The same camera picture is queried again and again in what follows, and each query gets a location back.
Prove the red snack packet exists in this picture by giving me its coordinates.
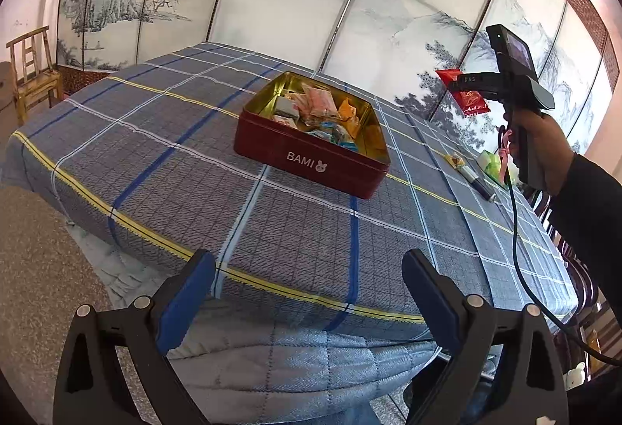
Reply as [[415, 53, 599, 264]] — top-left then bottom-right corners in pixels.
[[435, 68, 490, 116]]

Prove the orange snack packet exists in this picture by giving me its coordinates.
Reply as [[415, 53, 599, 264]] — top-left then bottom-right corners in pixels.
[[339, 98, 371, 140]]

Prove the blue candy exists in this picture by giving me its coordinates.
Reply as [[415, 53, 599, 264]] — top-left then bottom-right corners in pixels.
[[311, 125, 358, 152]]

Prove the clear pink snack packet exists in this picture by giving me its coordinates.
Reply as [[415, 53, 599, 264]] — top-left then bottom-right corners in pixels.
[[289, 83, 339, 121]]

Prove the right forearm dark sleeve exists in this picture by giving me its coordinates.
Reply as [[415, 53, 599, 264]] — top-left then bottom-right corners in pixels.
[[550, 154, 622, 318]]

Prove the right hand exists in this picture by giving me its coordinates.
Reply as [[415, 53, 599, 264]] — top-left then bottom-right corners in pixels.
[[504, 108, 575, 196]]

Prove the pink ribbon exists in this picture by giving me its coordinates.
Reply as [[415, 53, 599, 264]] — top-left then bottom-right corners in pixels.
[[498, 127, 512, 184]]

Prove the green tissue pack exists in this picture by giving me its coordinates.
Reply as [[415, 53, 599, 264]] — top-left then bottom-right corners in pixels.
[[477, 150, 519, 188]]

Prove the yellow wrapped candy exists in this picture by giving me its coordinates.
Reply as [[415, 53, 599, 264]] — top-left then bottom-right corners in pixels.
[[445, 153, 467, 169]]

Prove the dark wooden chair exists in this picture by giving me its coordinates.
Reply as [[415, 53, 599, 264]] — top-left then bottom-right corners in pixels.
[[523, 187, 601, 341]]

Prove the painted folding screen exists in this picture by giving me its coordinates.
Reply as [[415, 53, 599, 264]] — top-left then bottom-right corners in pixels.
[[57, 0, 620, 151]]

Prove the light blue quilted cover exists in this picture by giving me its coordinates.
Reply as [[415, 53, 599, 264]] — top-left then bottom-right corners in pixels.
[[67, 219, 444, 425]]

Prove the red gold tin box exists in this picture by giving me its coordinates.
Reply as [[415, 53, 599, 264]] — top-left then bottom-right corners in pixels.
[[234, 71, 391, 199]]

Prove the blue plaid tablecloth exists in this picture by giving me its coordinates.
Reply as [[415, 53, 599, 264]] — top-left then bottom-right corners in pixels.
[[3, 43, 578, 341]]

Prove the light wooden chair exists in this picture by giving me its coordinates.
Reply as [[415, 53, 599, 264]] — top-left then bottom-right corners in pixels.
[[6, 26, 63, 126]]

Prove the round stone disc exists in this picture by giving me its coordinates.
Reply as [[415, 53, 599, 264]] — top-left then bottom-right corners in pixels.
[[0, 62, 14, 110]]

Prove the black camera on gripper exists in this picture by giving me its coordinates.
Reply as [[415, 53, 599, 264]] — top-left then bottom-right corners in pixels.
[[486, 24, 538, 80]]

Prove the black cable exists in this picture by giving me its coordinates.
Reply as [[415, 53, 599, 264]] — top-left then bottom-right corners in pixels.
[[498, 125, 622, 367]]

